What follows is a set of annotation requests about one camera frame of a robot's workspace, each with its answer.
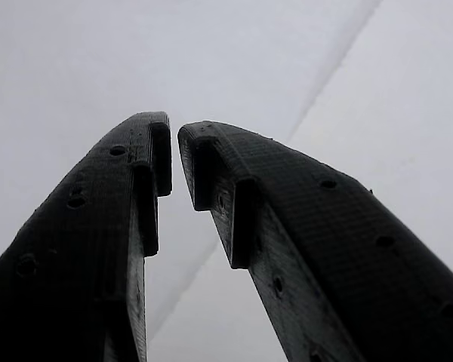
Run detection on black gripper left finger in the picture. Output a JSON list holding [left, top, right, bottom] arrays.
[[0, 111, 174, 362]]

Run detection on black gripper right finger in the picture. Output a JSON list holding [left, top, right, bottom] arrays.
[[177, 121, 453, 362]]

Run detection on white paper sheet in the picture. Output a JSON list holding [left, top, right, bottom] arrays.
[[0, 0, 453, 362]]

